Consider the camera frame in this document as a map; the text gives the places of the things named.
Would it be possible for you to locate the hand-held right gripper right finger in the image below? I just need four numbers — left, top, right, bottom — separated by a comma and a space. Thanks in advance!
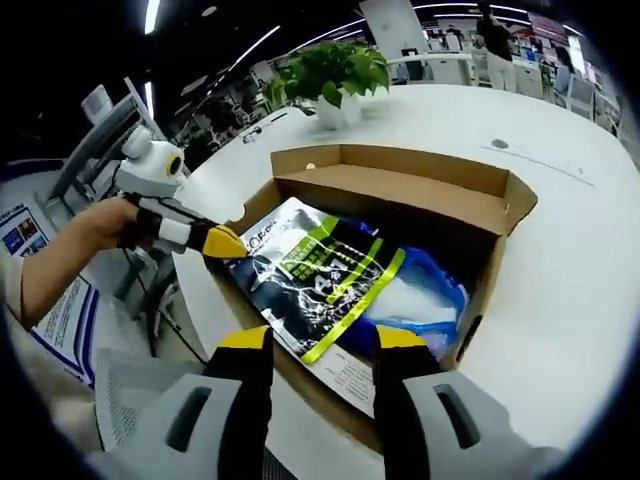
373, 323, 569, 480

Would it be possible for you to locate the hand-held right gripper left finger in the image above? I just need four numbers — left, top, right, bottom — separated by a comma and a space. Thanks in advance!
87, 324, 275, 480

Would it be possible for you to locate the blue soft wet wipes pack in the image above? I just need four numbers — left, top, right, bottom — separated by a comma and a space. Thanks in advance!
339, 215, 472, 364

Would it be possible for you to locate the black green printed pouch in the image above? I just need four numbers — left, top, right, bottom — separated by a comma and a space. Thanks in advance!
228, 195, 407, 420

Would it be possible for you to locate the brown cardboard shoe box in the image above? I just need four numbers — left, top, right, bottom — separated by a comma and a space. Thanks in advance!
204, 143, 540, 454

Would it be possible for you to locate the person's left hand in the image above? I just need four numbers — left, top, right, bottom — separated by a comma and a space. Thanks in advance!
74, 196, 154, 251

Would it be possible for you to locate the grey metal shelving rack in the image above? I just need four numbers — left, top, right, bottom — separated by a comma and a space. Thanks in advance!
44, 74, 169, 211

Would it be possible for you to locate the white slatted unit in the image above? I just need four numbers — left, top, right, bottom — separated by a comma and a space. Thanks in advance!
81, 83, 115, 122

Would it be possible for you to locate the blue picture poster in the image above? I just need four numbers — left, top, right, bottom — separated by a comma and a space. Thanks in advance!
0, 203, 51, 261

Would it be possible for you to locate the ceiling light strip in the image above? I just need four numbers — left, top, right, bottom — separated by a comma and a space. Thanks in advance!
143, 0, 162, 36

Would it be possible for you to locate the white blue bordered banner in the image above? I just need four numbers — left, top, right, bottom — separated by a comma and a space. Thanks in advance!
29, 273, 102, 387

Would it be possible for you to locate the person's beige shirt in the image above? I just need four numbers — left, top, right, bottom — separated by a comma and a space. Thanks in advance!
0, 249, 104, 454

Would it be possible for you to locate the potted green plant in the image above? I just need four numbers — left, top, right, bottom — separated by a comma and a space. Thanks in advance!
263, 39, 391, 132

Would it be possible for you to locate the pink wall screen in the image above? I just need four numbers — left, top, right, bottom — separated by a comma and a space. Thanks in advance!
527, 12, 570, 50

